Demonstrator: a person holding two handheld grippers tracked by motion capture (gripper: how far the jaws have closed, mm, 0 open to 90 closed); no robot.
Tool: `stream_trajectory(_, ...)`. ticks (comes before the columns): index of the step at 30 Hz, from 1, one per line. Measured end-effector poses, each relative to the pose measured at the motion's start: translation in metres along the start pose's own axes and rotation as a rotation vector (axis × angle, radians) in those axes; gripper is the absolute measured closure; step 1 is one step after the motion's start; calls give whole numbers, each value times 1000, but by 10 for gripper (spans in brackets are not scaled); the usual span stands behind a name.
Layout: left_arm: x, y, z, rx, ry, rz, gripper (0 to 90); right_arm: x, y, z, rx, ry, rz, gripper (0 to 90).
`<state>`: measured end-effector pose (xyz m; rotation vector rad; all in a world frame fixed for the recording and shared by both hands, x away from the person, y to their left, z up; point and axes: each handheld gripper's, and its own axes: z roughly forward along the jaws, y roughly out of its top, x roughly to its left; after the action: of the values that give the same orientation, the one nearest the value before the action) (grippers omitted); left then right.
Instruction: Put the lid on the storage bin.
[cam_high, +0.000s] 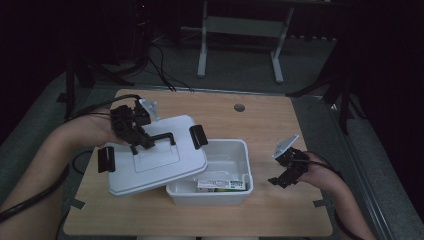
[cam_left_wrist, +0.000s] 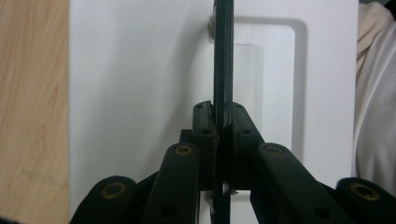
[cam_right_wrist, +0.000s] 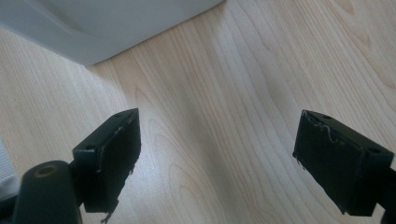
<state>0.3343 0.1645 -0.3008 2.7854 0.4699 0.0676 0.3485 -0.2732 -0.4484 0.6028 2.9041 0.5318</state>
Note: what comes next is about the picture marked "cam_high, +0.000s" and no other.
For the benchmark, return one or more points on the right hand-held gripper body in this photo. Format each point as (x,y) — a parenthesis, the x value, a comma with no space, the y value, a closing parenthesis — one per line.
(293,163)

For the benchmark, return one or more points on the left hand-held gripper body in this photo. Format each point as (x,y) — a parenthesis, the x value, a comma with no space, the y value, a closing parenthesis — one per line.
(125,121)

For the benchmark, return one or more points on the white lid with black latches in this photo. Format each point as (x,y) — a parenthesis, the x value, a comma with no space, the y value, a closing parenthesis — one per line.
(160,166)

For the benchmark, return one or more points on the white plastic storage box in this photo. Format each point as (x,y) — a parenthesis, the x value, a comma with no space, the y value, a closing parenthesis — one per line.
(226,156)

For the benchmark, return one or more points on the green and white medicine box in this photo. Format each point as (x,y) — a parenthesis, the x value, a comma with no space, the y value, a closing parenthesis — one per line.
(220,185)

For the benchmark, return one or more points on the person's right hand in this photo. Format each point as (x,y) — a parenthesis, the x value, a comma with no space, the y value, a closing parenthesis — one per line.
(318,176)

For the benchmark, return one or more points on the person's left hand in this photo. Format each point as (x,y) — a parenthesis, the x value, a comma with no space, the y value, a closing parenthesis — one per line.
(96,130)

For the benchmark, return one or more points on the grey tape piece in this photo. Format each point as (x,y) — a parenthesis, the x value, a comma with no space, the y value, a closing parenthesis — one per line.
(76,203)
(322,203)

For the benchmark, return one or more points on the black tripod stand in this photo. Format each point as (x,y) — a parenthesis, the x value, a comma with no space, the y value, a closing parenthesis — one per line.
(83,73)
(336,83)

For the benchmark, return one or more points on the grey metal stand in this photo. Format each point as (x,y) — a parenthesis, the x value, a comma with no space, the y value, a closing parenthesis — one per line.
(240,26)

